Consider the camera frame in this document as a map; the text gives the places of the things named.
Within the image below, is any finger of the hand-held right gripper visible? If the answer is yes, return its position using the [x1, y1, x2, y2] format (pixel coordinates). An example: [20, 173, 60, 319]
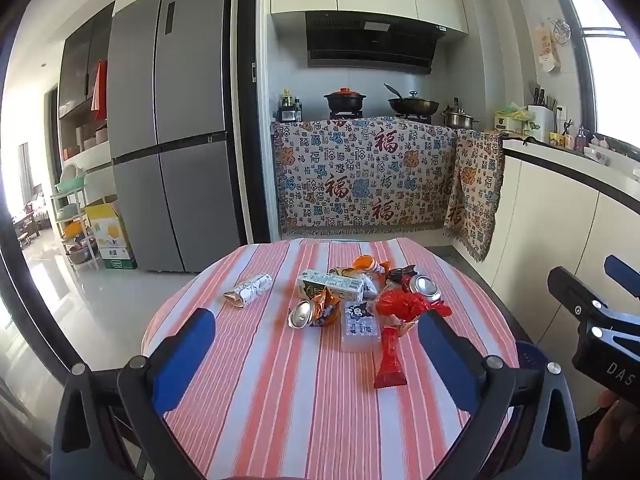
[547, 266, 610, 338]
[603, 254, 640, 302]

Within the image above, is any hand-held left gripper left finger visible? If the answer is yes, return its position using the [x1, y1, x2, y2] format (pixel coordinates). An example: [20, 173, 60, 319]
[50, 307, 217, 480]

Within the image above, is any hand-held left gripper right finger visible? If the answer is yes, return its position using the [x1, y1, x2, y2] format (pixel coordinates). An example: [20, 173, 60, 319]
[417, 310, 583, 480]

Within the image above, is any long red wrapper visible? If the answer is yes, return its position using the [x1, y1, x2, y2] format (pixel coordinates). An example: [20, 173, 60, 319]
[373, 325, 409, 390]

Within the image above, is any knotted red plastic bag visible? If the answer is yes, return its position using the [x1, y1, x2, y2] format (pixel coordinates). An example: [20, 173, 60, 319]
[375, 290, 453, 333]

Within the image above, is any crushed red can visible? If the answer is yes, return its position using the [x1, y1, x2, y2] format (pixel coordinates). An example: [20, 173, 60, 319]
[407, 274, 446, 306]

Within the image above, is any clear plastic snack packet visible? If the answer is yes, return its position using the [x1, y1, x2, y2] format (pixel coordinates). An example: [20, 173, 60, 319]
[341, 300, 384, 356]

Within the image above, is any dark snack wrapper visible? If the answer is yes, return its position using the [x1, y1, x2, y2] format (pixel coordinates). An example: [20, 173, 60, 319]
[387, 266, 418, 293]

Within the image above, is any floral tissue pack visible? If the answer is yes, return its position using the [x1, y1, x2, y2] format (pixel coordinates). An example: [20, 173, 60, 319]
[222, 272, 274, 307]

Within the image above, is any orange white wrapper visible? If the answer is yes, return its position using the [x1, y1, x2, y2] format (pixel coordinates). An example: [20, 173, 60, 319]
[352, 255, 393, 276]

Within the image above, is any crushed orange can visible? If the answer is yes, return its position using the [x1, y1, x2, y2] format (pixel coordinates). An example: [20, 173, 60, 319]
[287, 287, 344, 331]

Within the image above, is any green white milk carton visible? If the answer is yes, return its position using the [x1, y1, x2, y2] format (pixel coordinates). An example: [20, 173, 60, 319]
[296, 268, 366, 304]

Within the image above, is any person's right hand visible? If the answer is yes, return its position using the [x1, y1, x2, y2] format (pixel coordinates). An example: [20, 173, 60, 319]
[590, 389, 640, 466]

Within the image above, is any white kitchen counter cabinet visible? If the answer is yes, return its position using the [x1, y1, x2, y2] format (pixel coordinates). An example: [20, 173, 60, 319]
[452, 137, 640, 411]

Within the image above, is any striped pink white tablecloth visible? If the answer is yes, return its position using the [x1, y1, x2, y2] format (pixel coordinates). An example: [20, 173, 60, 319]
[141, 237, 521, 480]

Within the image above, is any narrow printed blanket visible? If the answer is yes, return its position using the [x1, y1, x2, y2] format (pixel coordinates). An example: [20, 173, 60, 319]
[442, 130, 506, 263]

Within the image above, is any printed cardboard box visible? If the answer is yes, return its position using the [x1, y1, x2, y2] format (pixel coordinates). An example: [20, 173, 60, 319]
[84, 201, 138, 271]

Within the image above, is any white knife block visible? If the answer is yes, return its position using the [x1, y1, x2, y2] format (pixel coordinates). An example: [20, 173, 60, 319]
[527, 82, 557, 143]

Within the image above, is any storage rack with basins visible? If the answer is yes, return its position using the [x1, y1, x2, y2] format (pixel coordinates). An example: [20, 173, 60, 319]
[50, 162, 98, 273]

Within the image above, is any green yellow kitchen container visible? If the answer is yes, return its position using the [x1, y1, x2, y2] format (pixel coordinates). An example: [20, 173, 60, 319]
[494, 105, 533, 138]

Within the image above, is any window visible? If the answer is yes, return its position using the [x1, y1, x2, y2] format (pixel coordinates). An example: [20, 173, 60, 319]
[542, 0, 640, 148]

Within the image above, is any wooden furniture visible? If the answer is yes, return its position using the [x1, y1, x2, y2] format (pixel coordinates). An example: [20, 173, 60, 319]
[12, 210, 41, 248]

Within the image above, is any steel pot with lid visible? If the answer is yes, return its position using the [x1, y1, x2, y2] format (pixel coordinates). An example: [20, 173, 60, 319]
[441, 98, 480, 130]

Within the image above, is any large printed blanket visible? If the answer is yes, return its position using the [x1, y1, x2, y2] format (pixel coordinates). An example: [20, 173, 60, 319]
[270, 116, 458, 238]

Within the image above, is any black wok with lid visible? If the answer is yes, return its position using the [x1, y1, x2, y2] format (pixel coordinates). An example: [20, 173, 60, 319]
[384, 83, 441, 116]

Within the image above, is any grey refrigerator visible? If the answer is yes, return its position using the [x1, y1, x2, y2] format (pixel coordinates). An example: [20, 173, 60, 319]
[106, 0, 248, 273]

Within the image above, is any gas stove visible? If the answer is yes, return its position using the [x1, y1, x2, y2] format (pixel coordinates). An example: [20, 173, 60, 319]
[327, 109, 433, 123]

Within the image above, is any condiment bottle rack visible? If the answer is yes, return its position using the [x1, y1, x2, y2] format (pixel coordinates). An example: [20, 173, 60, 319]
[276, 89, 304, 123]

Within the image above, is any black clay pot orange lid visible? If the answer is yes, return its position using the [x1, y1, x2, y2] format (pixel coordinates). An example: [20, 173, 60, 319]
[323, 88, 367, 112]

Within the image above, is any red hanging cloth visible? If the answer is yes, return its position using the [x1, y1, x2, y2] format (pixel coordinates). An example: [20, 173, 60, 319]
[90, 60, 108, 121]

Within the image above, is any black range hood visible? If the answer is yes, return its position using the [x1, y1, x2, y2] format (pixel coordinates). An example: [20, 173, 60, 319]
[305, 11, 449, 76]

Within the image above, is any wall hanging ornament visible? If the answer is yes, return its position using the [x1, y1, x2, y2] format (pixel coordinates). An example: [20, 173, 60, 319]
[534, 25, 560, 73]

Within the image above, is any dark wall shelf cabinet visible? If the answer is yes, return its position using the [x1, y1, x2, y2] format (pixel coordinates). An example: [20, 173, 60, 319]
[57, 2, 117, 161]

